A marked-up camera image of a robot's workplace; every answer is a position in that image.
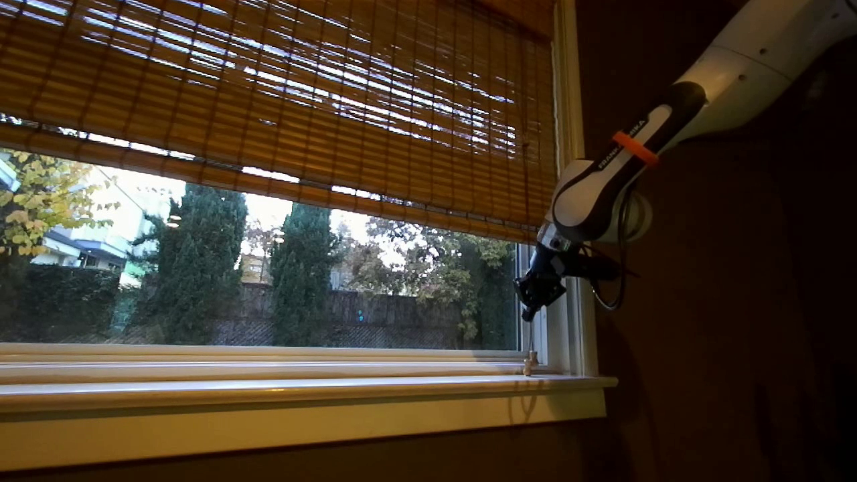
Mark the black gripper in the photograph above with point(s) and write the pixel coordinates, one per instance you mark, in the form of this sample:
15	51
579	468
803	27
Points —
549	270

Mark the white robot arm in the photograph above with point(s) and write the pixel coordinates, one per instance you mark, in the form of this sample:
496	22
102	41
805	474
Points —
754	59

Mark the orange band on arm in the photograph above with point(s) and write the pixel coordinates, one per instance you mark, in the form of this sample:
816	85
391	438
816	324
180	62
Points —
635	149

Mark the small metal window latch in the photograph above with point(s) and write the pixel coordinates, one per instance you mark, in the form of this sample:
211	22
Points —
531	362

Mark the brown bamboo roll-up blind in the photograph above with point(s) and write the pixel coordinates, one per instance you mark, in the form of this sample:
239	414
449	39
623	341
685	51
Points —
425	110

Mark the white wooden window sill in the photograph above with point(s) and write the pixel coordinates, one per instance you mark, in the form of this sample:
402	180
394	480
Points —
79	424

